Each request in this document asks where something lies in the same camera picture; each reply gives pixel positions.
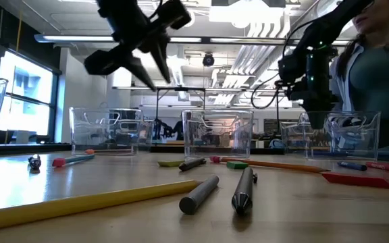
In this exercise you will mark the white ceiling ducts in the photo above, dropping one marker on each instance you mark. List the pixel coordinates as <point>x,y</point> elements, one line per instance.
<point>248,60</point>

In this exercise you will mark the dark purple pen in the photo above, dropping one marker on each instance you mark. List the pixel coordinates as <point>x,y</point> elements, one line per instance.
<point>34,162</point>

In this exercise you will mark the orange pencil pink eraser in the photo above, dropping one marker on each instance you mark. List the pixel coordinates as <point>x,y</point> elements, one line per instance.
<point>275,164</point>

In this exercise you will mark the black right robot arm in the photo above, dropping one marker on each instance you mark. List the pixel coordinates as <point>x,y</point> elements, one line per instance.
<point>329,23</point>

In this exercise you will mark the person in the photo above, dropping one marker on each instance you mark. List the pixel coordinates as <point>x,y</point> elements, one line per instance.
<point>377,77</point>

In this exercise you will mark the green eraser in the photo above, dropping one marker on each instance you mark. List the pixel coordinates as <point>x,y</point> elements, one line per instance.
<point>236,165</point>

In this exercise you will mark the yellow pencil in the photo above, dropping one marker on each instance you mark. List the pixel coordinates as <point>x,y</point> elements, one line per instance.
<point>79,204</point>

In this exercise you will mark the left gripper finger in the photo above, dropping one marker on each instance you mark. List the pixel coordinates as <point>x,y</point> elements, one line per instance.
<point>160,54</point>
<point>140,69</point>

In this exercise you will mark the brown pencil orange eraser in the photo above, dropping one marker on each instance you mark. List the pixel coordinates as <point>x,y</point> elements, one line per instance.
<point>90,151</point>

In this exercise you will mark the teal pencil pink eraser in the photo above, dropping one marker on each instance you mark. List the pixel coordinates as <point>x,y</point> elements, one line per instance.
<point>73,159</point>

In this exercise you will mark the slim black pen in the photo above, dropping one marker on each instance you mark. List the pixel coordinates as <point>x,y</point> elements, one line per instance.
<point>191,164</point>

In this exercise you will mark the black background stand frame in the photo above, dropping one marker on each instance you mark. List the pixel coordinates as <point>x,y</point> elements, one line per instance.
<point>181,89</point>

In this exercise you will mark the black ceiling dome fixture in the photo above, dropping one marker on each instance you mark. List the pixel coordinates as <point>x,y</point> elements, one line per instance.
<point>208,60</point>

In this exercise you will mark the grey marker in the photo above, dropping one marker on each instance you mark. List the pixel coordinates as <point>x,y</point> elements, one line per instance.
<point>198,195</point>
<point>243,189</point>

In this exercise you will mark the large window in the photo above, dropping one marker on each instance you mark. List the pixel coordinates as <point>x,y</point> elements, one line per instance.
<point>25,101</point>

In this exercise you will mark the blue pen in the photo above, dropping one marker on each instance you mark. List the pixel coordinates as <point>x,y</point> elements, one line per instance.
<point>329,154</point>

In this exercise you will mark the red eraser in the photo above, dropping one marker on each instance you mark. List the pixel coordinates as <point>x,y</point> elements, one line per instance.
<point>356,180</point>

